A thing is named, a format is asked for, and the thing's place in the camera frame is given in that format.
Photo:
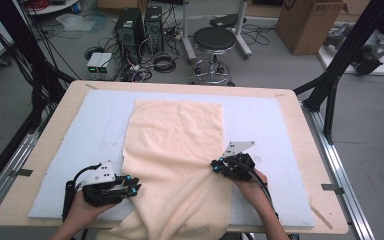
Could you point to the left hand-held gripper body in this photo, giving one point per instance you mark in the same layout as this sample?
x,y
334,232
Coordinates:
x,y
100,195

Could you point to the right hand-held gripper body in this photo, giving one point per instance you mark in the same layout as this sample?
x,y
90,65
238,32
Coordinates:
x,y
236,168

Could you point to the beige towel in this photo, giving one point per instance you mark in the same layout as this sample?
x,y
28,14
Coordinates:
x,y
173,140

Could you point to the person's left hand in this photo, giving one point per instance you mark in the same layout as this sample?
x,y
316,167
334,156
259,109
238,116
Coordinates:
x,y
83,213

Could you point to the person's right hand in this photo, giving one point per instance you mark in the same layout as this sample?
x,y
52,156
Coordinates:
x,y
251,190

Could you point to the white grid mat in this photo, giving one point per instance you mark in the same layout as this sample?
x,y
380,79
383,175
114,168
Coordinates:
x,y
96,133

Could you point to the wooden table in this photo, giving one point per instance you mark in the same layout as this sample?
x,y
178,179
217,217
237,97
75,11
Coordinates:
x,y
296,133

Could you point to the grey metal clip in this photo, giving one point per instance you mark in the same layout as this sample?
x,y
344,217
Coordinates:
x,y
21,172
331,188

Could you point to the thin wooden stick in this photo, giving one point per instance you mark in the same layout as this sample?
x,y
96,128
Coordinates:
x,y
321,217

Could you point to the white power supply unit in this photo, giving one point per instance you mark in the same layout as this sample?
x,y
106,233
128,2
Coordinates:
x,y
106,63
93,63

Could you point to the black round stool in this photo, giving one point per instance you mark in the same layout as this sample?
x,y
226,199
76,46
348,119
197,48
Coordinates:
x,y
214,38

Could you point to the white stand leg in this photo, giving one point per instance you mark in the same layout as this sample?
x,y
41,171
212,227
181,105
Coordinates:
x,y
241,30
187,33

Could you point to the large black computer tower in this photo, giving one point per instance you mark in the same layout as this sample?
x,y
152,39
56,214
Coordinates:
x,y
128,33

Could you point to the slim black computer tower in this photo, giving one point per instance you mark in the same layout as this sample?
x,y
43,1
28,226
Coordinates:
x,y
154,26

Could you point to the cardboard box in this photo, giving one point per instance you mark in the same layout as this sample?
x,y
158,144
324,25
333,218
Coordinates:
x,y
308,26

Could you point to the clear plastic bag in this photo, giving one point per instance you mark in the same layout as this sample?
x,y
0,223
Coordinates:
x,y
75,22

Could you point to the black device on board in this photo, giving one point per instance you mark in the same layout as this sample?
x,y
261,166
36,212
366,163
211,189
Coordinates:
x,y
368,61

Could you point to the white round table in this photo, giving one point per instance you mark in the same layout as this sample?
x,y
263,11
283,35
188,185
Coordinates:
x,y
56,7

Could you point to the aluminium rail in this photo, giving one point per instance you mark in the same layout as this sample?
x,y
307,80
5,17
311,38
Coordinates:
x,y
10,166
343,173

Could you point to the black metal frame post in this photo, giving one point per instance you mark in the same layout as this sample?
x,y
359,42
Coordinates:
x,y
343,56

